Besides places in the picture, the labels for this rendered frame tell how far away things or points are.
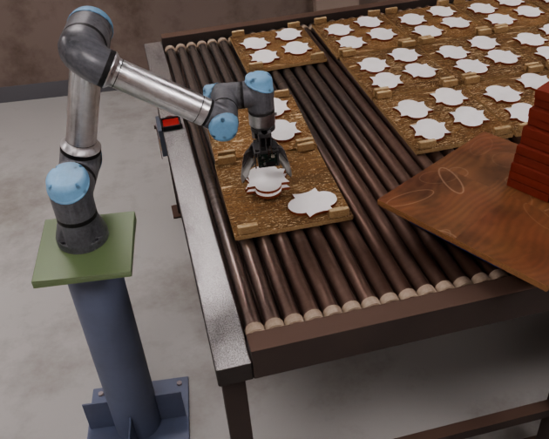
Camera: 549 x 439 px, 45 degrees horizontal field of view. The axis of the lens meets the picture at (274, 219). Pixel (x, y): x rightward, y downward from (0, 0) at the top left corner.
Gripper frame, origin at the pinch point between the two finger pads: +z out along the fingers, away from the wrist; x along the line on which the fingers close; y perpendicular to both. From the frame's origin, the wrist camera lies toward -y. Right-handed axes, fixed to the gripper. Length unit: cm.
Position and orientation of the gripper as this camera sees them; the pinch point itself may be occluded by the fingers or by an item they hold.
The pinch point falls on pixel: (266, 178)
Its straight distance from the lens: 204.0
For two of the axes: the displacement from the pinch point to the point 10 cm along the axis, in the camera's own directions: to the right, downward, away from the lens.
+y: 1.5, 5.8, -8.0
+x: 9.9, -1.4, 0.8
